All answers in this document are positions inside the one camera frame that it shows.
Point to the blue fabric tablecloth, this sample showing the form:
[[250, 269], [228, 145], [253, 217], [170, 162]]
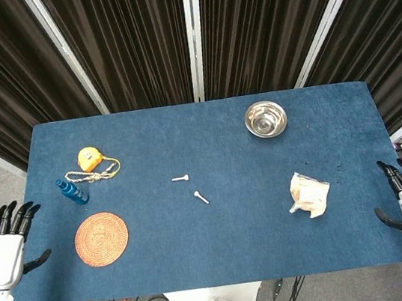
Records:
[[218, 238]]

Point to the stainless steel bowl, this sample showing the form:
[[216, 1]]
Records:
[[265, 120]]

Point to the yellow tape measure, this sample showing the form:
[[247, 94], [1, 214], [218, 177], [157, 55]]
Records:
[[89, 159]]

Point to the blue spray bottle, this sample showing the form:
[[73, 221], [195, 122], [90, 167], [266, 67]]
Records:
[[73, 192]]

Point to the round woven rattan coaster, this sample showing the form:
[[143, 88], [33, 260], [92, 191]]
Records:
[[102, 239]]

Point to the crumpled clear plastic packet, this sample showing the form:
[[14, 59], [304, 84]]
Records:
[[310, 194]]

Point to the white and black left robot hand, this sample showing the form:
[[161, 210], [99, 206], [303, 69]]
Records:
[[1, 259]]

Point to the silver bolt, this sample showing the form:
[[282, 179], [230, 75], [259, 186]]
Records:
[[179, 178], [201, 197]]

